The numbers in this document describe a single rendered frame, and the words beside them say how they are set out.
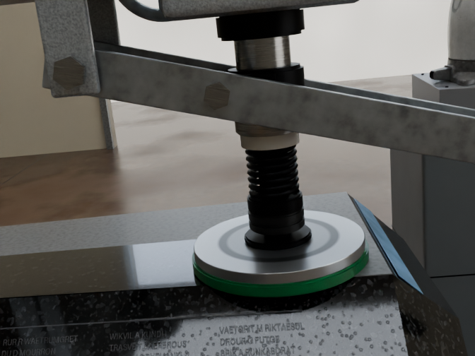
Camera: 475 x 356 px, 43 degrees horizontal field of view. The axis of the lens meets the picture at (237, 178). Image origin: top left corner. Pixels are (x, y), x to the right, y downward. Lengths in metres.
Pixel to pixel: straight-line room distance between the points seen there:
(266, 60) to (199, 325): 0.31
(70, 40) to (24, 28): 5.31
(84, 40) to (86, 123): 5.24
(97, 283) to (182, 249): 0.13
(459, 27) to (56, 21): 1.22
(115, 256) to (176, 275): 0.12
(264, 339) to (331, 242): 0.14
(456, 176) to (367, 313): 0.93
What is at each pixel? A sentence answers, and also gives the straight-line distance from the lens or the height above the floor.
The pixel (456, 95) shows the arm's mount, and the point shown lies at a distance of 1.61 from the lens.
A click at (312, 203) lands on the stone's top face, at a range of 0.97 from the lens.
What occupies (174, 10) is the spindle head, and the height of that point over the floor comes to 1.11.
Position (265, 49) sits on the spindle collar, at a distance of 0.67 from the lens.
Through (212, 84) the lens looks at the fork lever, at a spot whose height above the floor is 1.04.
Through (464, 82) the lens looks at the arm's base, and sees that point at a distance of 1.64.
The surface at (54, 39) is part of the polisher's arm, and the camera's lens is 0.64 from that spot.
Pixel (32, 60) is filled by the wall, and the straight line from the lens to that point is 5.95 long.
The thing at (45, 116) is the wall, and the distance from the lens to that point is 5.98.
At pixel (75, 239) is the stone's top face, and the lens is 0.94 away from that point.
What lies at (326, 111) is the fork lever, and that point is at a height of 0.99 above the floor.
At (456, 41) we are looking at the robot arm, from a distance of 1.69.
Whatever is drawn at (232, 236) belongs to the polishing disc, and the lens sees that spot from 0.77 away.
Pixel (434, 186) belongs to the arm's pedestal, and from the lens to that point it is 1.57.
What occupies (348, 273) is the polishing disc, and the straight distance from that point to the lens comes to 0.69.
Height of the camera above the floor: 1.10
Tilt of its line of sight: 15 degrees down
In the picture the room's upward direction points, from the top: 6 degrees counter-clockwise
